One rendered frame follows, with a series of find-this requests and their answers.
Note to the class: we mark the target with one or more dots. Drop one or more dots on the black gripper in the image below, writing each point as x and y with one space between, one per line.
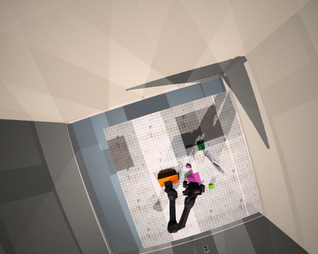
192 184

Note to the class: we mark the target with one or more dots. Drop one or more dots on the dark grey panel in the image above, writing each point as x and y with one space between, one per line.
214 162

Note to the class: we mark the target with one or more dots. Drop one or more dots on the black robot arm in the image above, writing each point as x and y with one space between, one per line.
192 193

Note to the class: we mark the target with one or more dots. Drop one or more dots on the magenta flat square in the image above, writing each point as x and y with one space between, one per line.
194 178

